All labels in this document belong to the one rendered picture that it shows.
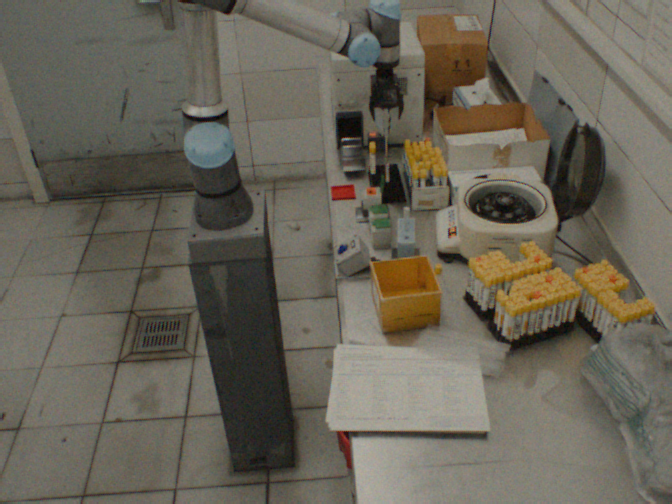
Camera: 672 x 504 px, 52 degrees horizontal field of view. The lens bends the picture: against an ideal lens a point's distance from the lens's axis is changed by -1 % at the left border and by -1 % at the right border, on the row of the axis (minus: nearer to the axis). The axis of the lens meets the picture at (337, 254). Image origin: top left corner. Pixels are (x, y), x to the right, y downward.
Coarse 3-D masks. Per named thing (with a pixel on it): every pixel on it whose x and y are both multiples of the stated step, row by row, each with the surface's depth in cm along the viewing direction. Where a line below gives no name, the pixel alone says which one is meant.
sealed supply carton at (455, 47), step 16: (432, 16) 263; (448, 16) 262; (464, 16) 262; (432, 32) 250; (448, 32) 249; (464, 32) 249; (480, 32) 249; (432, 48) 242; (448, 48) 241; (464, 48) 241; (480, 48) 241; (432, 64) 245; (448, 64) 245; (464, 64) 245; (480, 64) 244; (432, 80) 249; (448, 80) 248; (464, 80) 248
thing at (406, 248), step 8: (400, 224) 169; (408, 224) 169; (400, 232) 167; (408, 232) 167; (400, 240) 164; (408, 240) 164; (392, 248) 177; (400, 248) 164; (408, 248) 164; (416, 248) 176; (392, 256) 174; (400, 256) 166; (408, 256) 166; (416, 256) 174
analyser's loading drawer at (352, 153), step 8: (344, 136) 219; (352, 136) 219; (360, 136) 219; (344, 144) 212; (352, 144) 212; (360, 144) 213; (344, 152) 209; (352, 152) 209; (360, 152) 209; (344, 160) 204; (352, 160) 204; (360, 160) 204; (344, 168) 206; (352, 168) 206; (360, 168) 206
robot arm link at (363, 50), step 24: (192, 0) 148; (216, 0) 145; (240, 0) 146; (264, 0) 148; (288, 0) 151; (264, 24) 153; (288, 24) 152; (312, 24) 154; (336, 24) 156; (360, 24) 164; (336, 48) 159; (360, 48) 158
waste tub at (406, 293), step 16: (384, 272) 160; (400, 272) 161; (416, 272) 161; (432, 272) 155; (384, 288) 163; (400, 288) 164; (416, 288) 164; (432, 288) 156; (384, 304) 149; (400, 304) 149; (416, 304) 150; (432, 304) 151; (384, 320) 151; (400, 320) 152; (416, 320) 153; (432, 320) 154
